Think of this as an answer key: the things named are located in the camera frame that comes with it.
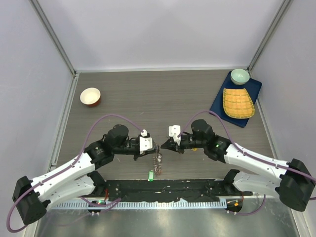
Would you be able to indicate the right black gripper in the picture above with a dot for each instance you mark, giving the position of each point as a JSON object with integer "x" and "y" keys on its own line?
{"x": 173, "y": 145}

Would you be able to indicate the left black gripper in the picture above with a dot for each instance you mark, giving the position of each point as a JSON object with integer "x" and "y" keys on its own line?
{"x": 145, "y": 152}

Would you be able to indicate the large silver keyring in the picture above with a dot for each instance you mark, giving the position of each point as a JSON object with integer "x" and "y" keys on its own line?
{"x": 157, "y": 162}

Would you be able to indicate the green key tag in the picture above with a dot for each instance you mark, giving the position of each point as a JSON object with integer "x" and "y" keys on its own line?
{"x": 151, "y": 175}

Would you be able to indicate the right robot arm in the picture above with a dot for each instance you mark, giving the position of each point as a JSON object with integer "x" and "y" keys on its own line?
{"x": 291, "y": 182}

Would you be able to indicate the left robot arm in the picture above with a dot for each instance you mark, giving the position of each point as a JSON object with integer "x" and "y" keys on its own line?
{"x": 78, "y": 177}

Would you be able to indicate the red bowl white inside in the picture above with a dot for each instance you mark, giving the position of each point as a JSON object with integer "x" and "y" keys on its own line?
{"x": 90, "y": 97}

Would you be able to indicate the yellow woven bamboo plate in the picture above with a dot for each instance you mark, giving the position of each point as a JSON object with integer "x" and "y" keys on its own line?
{"x": 237, "y": 103}

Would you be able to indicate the light green bowl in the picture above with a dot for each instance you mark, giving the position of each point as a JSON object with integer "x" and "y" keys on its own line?
{"x": 240, "y": 76}

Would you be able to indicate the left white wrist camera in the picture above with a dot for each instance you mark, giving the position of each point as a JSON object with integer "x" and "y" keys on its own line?
{"x": 146, "y": 143}

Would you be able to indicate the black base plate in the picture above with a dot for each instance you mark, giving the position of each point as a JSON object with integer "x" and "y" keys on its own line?
{"x": 191, "y": 190}

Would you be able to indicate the white slotted cable duct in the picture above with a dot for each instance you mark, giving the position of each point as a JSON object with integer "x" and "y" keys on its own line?
{"x": 181, "y": 204}

